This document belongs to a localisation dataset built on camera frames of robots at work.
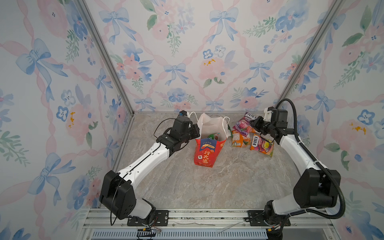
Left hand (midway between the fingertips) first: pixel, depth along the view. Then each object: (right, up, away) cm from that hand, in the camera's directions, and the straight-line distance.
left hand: (201, 127), depth 78 cm
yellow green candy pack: (+8, -5, +11) cm, 15 cm away
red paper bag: (+9, -3, +18) cm, 21 cm away
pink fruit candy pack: (+38, -11, +21) cm, 45 cm away
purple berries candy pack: (+25, +1, +10) cm, 27 cm away
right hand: (+28, +4, +8) cm, 29 cm away
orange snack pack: (+26, -9, +22) cm, 36 cm away
